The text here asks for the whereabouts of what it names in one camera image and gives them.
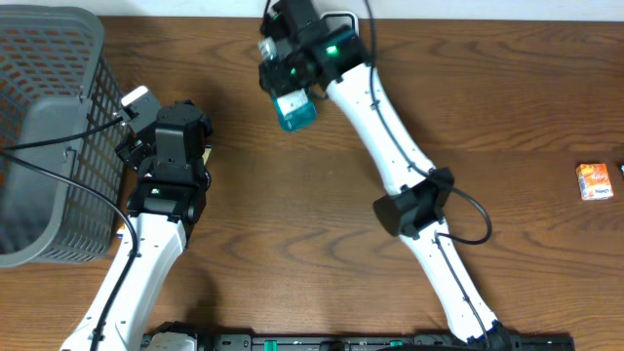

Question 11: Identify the yellow snack chip bag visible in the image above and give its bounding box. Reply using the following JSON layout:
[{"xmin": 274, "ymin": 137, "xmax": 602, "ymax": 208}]
[{"xmin": 116, "ymin": 143, "xmax": 213, "ymax": 239}]

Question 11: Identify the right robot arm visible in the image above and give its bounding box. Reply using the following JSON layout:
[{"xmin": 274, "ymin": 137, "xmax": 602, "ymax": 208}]
[{"xmin": 258, "ymin": 0, "xmax": 513, "ymax": 350}]

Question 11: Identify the white barcode scanner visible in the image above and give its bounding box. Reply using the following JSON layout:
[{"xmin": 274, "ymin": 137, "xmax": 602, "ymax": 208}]
[{"xmin": 321, "ymin": 11, "xmax": 359, "ymax": 34}]

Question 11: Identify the teal mouthwash bottle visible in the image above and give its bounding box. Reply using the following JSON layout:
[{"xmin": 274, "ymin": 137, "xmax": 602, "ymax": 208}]
[{"xmin": 272, "ymin": 89, "xmax": 318, "ymax": 133}]

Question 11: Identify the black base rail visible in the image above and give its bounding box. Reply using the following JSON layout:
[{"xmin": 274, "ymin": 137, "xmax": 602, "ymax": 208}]
[{"xmin": 140, "ymin": 332, "xmax": 576, "ymax": 351}]

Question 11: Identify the small orange snack packet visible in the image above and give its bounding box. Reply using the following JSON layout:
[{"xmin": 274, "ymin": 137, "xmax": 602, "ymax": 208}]
[{"xmin": 576, "ymin": 163, "xmax": 614, "ymax": 201}]

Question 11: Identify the grey plastic mesh basket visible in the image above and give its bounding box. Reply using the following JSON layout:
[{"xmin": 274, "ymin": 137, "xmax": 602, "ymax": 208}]
[{"xmin": 1, "ymin": 5, "xmax": 124, "ymax": 267}]

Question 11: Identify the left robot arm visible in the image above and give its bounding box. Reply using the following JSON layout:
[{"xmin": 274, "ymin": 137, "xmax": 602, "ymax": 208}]
[{"xmin": 61, "ymin": 100, "xmax": 212, "ymax": 350}]

